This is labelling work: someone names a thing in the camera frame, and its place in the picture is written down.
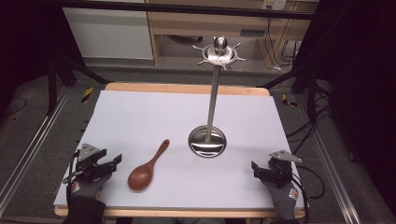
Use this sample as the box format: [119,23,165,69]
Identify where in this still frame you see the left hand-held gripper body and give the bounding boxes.
[74,143,112,183]

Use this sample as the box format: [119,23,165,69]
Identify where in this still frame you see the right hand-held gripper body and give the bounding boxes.
[266,149,304,189]

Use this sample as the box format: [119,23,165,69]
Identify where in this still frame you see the person's left hand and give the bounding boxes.
[66,174,113,201]

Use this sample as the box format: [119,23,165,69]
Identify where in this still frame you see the brown wooden spoon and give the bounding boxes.
[127,138,171,192]

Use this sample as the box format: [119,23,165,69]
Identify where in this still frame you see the yellow black striped marker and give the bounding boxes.
[281,93,298,108]
[80,86,94,104]

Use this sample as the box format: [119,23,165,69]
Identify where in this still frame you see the white table board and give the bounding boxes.
[52,90,305,210]

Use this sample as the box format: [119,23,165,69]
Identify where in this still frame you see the steel utensil hanging stand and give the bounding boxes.
[187,35,249,159]

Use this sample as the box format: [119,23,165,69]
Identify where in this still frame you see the black metal stand leg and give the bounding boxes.
[46,55,113,116]
[256,63,318,120]

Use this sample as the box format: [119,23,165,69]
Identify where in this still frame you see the wooden table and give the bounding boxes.
[54,81,306,219]

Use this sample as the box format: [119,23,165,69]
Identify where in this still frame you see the white cabinet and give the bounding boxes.
[62,7,155,61]

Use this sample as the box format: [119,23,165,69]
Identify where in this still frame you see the light wooden desk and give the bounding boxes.
[146,0,316,68]

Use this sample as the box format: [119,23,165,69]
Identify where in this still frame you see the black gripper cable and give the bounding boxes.
[63,150,80,206]
[290,163,327,224]

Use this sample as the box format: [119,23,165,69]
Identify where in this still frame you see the metal floor rail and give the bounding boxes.
[295,92,363,224]
[0,87,73,216]

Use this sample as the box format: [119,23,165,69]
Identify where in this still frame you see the black floor cables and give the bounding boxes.
[285,78,334,157]

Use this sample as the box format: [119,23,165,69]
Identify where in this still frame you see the black metal frame bar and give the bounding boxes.
[57,0,316,21]

